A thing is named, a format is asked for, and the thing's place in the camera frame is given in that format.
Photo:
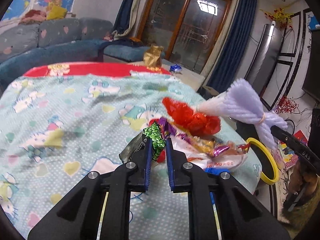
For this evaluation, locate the world map poster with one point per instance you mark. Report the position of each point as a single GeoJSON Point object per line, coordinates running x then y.
{"type": "Point", "coordinates": [17, 10]}

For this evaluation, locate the Hello Kitty blanket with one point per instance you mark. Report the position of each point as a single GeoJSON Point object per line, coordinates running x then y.
{"type": "Point", "coordinates": [54, 130]}

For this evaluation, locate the blue crumpled wrapper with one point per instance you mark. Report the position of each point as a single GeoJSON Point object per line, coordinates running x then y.
{"type": "Point", "coordinates": [175, 68]}

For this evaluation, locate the green patterned wrapper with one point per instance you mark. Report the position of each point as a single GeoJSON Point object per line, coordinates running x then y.
{"type": "Point", "coordinates": [153, 131]}

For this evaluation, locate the right blue curtain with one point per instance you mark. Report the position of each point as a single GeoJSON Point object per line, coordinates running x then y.
{"type": "Point", "coordinates": [231, 44]}

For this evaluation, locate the yellow artificial flowers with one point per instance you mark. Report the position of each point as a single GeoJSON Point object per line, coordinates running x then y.
{"type": "Point", "coordinates": [280, 17]}

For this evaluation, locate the purple foil wrapper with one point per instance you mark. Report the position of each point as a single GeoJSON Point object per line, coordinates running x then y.
{"type": "Point", "coordinates": [170, 127]}

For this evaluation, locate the red cloth under blanket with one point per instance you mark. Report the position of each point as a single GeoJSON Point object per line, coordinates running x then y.
{"type": "Point", "coordinates": [94, 68]}

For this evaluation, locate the brown paper bag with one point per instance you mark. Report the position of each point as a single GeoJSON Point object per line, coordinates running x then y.
{"type": "Point", "coordinates": [152, 56]}

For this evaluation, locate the grey tower air conditioner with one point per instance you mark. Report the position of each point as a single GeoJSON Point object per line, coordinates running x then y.
{"type": "Point", "coordinates": [264, 60]}

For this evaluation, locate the blue curtain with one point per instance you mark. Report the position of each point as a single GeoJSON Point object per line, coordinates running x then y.
{"type": "Point", "coordinates": [231, 44]}
{"type": "Point", "coordinates": [123, 17]}

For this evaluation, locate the red wrapper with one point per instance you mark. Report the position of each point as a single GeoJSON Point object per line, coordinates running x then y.
{"type": "Point", "coordinates": [197, 124]}

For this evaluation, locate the pink red clothes pile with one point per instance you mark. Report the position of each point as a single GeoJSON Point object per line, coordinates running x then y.
{"type": "Point", "coordinates": [33, 16]}

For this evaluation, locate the grey coffee table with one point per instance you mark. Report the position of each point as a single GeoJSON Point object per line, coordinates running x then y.
{"type": "Point", "coordinates": [188, 77]}

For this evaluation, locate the white plastic snack bag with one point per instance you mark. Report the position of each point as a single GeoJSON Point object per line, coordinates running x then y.
{"type": "Point", "coordinates": [231, 159]}

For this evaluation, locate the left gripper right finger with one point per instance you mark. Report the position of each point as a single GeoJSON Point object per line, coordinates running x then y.
{"type": "Point", "coordinates": [219, 206]}

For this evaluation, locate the wooden glass sliding door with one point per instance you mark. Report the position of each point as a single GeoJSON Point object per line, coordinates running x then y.
{"type": "Point", "coordinates": [187, 29]}

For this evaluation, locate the blue sectional sofa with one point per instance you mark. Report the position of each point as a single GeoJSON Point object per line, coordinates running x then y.
{"type": "Point", "coordinates": [55, 41]}

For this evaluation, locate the left blue curtain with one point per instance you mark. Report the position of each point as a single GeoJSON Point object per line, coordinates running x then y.
{"type": "Point", "coordinates": [123, 17]}

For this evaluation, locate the yellow cushion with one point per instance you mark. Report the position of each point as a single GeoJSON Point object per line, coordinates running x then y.
{"type": "Point", "coordinates": [56, 13]}

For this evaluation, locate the wall mounted television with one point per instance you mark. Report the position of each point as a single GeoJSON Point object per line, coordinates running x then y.
{"type": "Point", "coordinates": [311, 83]}

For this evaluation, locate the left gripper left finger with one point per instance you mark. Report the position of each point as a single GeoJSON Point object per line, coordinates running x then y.
{"type": "Point", "coordinates": [98, 207]}

